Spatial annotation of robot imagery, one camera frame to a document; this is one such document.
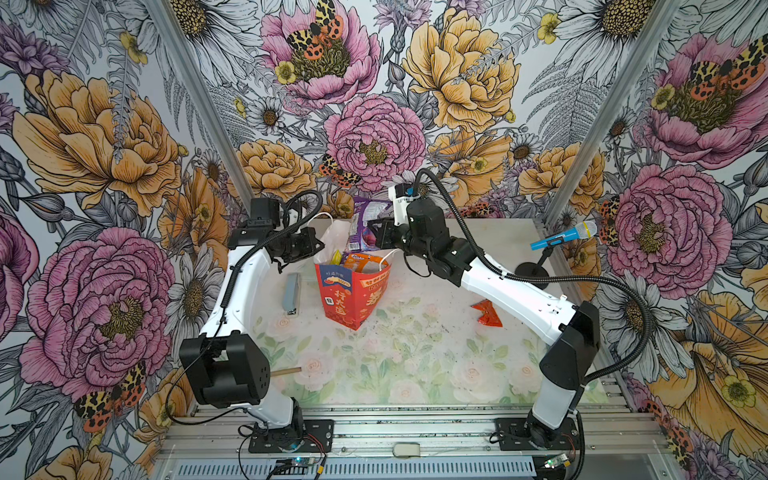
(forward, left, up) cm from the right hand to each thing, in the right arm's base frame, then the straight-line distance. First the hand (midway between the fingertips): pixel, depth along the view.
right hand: (369, 233), depth 74 cm
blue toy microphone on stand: (+7, -59, -9) cm, 60 cm away
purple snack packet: (+6, +1, +2) cm, 7 cm away
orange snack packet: (+5, +3, -18) cm, 19 cm away
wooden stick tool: (-21, +25, -33) cm, 47 cm away
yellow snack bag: (+7, +12, -18) cm, 23 cm away
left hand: (+1, +13, -9) cm, 16 cm away
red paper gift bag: (-7, +6, -17) cm, 19 cm away
